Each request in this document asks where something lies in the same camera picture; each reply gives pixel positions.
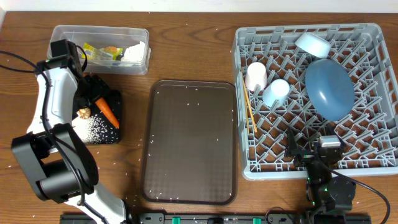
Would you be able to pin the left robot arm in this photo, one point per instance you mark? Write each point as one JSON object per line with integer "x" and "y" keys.
{"x": 55, "y": 161}

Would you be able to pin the pink cup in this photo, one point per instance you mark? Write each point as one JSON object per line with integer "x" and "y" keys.
{"x": 256, "y": 75}

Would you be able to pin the white rice pile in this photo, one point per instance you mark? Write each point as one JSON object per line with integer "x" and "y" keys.
{"x": 96, "y": 130}

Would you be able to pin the light blue cup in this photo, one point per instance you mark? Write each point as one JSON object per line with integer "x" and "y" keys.
{"x": 278, "y": 90}

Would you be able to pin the black plastic tray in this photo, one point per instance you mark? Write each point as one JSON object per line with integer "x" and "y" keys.
{"x": 97, "y": 113}

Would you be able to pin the grey dishwasher rack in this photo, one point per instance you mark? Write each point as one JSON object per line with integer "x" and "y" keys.
{"x": 369, "y": 130}

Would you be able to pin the brown serving tray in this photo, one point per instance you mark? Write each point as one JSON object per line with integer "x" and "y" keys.
{"x": 190, "y": 149}

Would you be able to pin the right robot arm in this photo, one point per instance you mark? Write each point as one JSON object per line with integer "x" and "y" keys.
{"x": 331, "y": 196}

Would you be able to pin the dark blue plate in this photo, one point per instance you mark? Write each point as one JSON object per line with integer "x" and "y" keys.
{"x": 330, "y": 89}

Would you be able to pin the light blue bowl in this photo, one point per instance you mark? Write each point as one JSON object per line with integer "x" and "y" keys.
{"x": 313, "y": 45}

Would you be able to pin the white tissue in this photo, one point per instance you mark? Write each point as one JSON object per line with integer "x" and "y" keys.
{"x": 134, "y": 53}

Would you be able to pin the orange carrot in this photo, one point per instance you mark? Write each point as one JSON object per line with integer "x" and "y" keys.
{"x": 107, "y": 111}

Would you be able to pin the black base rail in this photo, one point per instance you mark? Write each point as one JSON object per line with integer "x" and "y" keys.
{"x": 274, "y": 218}

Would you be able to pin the yellow green snack wrapper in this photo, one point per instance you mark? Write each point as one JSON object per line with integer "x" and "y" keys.
{"x": 107, "y": 53}

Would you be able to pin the brown mushroom scrap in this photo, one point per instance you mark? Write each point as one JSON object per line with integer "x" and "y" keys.
{"x": 84, "y": 113}

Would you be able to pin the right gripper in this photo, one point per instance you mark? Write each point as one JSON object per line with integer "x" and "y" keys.
{"x": 304, "y": 156}

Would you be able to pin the clear plastic bin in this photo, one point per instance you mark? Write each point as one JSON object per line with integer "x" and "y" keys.
{"x": 101, "y": 37}

